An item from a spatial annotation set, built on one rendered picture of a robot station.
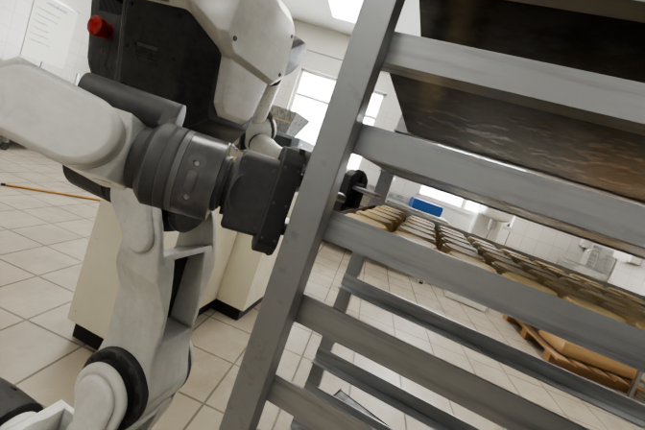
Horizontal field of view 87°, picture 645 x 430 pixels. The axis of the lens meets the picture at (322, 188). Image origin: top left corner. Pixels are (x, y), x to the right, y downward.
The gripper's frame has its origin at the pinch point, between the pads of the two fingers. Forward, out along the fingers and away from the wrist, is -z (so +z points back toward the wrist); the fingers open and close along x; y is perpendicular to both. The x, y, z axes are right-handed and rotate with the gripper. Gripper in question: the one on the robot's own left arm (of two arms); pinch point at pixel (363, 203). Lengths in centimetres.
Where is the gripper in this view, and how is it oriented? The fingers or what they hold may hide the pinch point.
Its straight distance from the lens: 70.4
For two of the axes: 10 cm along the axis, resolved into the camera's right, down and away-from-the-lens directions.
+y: 7.1, 1.8, 6.8
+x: 3.2, -9.4, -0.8
